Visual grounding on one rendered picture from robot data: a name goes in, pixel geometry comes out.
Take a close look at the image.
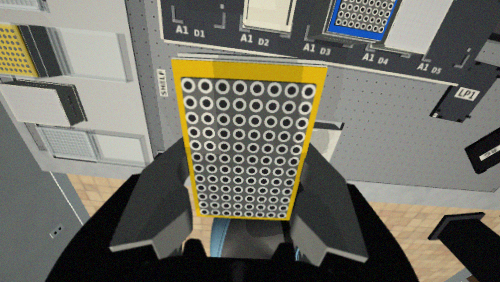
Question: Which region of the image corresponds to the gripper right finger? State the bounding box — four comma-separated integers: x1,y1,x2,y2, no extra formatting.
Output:
290,143,419,282

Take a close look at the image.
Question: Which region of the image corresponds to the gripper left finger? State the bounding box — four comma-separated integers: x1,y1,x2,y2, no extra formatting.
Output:
45,137,193,282

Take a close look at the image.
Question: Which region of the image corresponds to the blue tip rack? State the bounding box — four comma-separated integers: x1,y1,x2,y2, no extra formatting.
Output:
307,0,397,45

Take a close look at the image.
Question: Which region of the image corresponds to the grey flat shelf table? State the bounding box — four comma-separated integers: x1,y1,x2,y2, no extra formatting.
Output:
0,0,162,163

